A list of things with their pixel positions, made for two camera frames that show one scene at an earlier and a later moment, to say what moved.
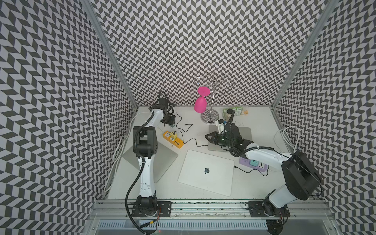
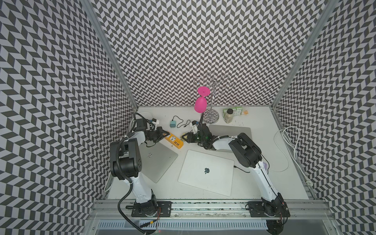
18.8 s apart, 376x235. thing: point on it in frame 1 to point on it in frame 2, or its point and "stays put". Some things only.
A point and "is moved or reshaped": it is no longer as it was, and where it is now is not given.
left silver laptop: x=163 y=158 stays put
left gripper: x=171 y=121 to x=160 y=131
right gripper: x=213 y=139 to x=189 y=136
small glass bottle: x=228 y=114 stays put
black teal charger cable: x=184 y=124 is moved or reshaped
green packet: x=238 y=111 stays put
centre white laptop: x=208 y=172 stays put
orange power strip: x=176 y=142 stays put
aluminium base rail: x=122 y=210 stays put
